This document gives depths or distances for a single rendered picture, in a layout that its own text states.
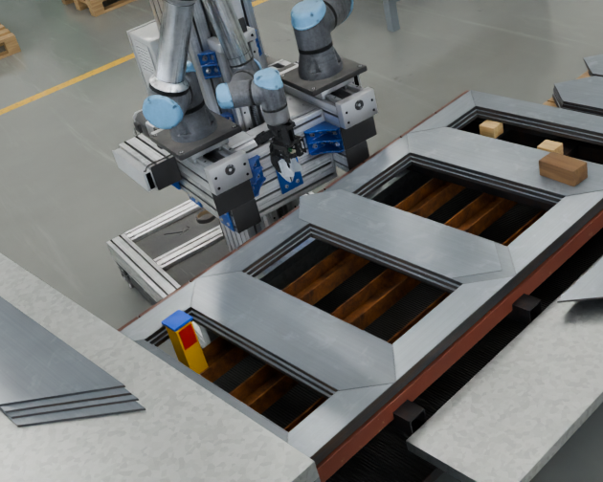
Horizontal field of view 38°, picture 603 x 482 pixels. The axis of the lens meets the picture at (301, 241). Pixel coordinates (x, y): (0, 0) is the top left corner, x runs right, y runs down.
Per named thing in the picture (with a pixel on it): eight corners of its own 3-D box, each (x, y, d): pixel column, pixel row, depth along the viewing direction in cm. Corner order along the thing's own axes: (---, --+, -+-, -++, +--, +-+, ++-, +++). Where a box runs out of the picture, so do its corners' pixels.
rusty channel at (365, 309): (581, 150, 290) (580, 137, 287) (189, 473, 210) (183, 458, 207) (560, 145, 296) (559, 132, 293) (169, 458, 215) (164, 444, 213)
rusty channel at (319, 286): (529, 138, 304) (528, 125, 301) (143, 436, 224) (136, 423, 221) (510, 134, 309) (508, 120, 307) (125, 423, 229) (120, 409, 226)
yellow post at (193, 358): (212, 376, 236) (191, 321, 226) (197, 387, 234) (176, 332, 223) (200, 369, 239) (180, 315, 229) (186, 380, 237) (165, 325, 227)
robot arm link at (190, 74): (208, 92, 279) (196, 52, 271) (197, 111, 268) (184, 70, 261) (172, 97, 282) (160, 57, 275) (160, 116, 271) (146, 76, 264)
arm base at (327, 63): (290, 75, 302) (283, 47, 296) (326, 57, 307) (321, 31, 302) (315, 84, 290) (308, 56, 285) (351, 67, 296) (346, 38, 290)
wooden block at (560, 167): (588, 177, 245) (587, 162, 242) (573, 186, 242) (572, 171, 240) (553, 165, 254) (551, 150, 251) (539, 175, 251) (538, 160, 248)
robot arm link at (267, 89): (253, 68, 255) (281, 64, 252) (262, 102, 260) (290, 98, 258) (247, 79, 248) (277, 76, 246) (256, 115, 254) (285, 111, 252)
